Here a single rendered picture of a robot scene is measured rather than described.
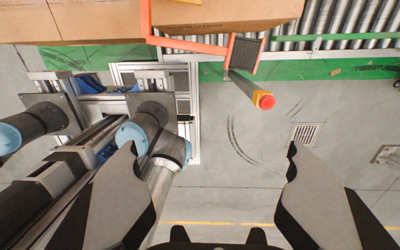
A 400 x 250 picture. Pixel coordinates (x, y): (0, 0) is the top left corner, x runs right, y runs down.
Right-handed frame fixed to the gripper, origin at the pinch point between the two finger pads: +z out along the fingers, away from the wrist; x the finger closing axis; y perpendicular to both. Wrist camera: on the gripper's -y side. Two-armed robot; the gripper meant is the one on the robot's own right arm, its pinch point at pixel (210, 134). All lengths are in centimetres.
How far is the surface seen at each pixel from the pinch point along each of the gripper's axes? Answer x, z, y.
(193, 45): -3.6, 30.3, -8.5
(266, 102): 26, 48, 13
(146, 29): -15.1, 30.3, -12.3
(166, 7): -16, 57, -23
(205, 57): 0, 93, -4
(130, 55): -80, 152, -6
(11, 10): -125, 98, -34
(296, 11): 34, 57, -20
